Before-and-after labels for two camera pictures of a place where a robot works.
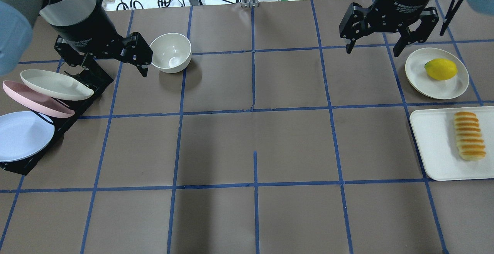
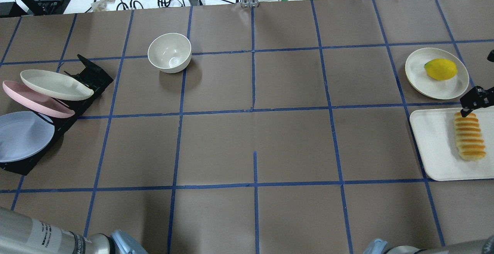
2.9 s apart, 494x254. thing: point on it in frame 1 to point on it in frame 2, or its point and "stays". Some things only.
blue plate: (24, 134) stays
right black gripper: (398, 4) to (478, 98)
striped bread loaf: (470, 142) stays
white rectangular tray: (435, 132) stays
